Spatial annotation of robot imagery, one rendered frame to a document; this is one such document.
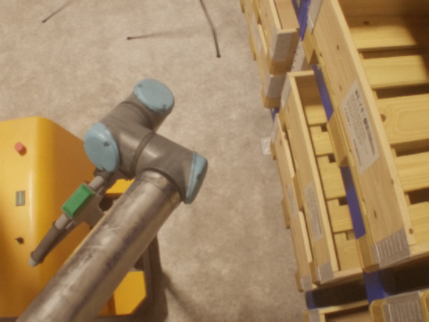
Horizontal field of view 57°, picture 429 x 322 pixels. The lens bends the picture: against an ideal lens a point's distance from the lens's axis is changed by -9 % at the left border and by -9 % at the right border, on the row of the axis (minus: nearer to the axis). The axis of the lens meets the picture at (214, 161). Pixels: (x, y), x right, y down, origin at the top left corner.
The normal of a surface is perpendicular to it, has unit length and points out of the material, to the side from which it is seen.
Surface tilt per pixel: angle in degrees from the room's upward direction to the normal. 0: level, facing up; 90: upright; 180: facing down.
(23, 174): 0
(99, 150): 63
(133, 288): 22
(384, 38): 0
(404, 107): 0
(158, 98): 38
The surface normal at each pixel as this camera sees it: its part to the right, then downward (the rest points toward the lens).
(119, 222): 0.18, -0.69
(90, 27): 0.00, -0.37
